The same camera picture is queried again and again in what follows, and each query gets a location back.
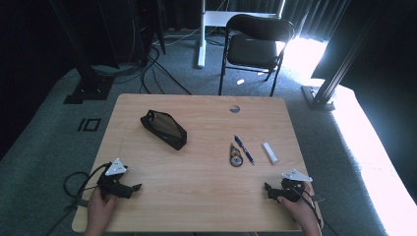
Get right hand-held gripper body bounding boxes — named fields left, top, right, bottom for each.
left=274, top=168, right=314, bottom=204

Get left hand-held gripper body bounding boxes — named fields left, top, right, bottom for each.
left=96, top=157, right=136, bottom=202

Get white eraser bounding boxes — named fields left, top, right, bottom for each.
left=262, top=142, right=280, bottom=165

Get blue pen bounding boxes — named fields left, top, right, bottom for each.
left=233, top=134, right=256, bottom=166

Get black pencil case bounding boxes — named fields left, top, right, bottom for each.
left=140, top=109, right=188, bottom=151

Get person's right hand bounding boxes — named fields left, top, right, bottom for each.
left=276, top=181, right=323, bottom=235

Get person's left hand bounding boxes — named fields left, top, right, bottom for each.
left=86, top=187, right=119, bottom=232

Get black floor tape marking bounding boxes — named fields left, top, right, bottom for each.
left=77, top=117, right=102, bottom=133

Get black metal stand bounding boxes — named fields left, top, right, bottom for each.
left=301, top=0, right=383, bottom=112
left=48, top=0, right=116, bottom=105

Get black folding chair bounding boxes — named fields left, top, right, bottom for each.
left=217, top=13, right=296, bottom=98

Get dark curtain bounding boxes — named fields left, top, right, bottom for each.
left=311, top=0, right=417, bottom=198

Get black computer tower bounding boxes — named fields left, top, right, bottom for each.
left=133, top=0, right=167, bottom=65

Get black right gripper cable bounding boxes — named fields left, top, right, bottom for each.
left=291, top=187, right=325, bottom=230

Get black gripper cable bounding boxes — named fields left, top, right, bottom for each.
left=44, top=161, right=113, bottom=236
left=291, top=187, right=325, bottom=230

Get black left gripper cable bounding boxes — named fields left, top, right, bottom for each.
left=44, top=161, right=113, bottom=236

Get black floor cable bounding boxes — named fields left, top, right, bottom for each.
left=140, top=45, right=193, bottom=96

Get coiled black floor cables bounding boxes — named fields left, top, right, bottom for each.
left=91, top=62, right=146, bottom=81

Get white floor cable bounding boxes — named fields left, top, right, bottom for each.
left=152, top=27, right=202, bottom=47

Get white desk frame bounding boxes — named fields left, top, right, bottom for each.
left=196, top=0, right=287, bottom=69

